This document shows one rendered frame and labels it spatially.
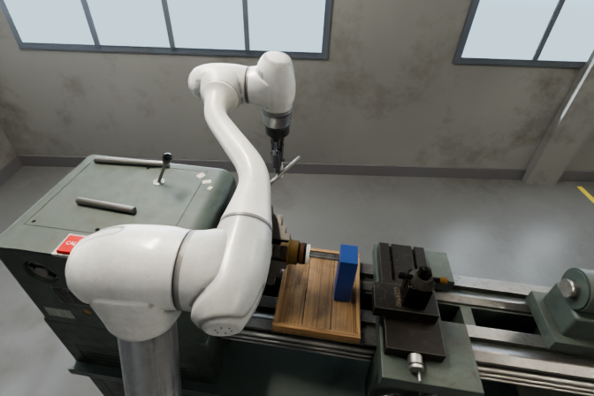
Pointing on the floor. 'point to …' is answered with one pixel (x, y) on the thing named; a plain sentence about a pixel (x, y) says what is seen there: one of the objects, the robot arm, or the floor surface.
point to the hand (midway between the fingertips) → (277, 170)
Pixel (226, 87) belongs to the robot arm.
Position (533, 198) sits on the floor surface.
